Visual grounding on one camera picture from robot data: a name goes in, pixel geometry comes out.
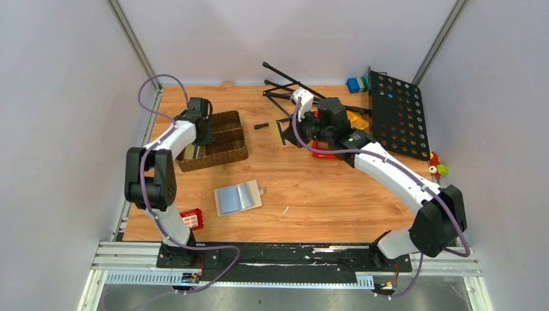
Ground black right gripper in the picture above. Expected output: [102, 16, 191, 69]
[282, 107, 333, 149]

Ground gold credit cards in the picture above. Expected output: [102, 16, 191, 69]
[183, 144, 201, 161]

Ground brown wicker divided basket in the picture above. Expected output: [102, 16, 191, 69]
[175, 110, 249, 172]

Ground gold credit card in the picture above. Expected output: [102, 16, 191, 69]
[268, 121, 286, 146]

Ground white card holder wallet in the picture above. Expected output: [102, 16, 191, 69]
[214, 180, 264, 217]

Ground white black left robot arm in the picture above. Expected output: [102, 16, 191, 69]
[124, 97, 213, 268]

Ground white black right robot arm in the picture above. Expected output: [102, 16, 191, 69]
[283, 94, 471, 271]

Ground red plastic bin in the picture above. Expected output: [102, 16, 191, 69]
[312, 109, 351, 159]

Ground yellow transparent tray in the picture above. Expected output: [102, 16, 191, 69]
[346, 111, 370, 132]

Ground black folding music stand legs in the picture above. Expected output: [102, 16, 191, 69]
[254, 61, 372, 130]

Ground blue green toy block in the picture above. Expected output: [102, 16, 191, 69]
[346, 76, 370, 94]

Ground red white toy block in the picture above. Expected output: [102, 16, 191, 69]
[179, 208, 204, 231]

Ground black perforated music stand desk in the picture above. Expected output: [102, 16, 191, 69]
[368, 70, 431, 161]

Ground red green small toy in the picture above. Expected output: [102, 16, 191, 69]
[429, 152, 449, 179]

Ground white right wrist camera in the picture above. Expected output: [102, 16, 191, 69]
[291, 87, 314, 122]

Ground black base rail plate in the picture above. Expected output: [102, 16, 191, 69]
[156, 242, 412, 283]

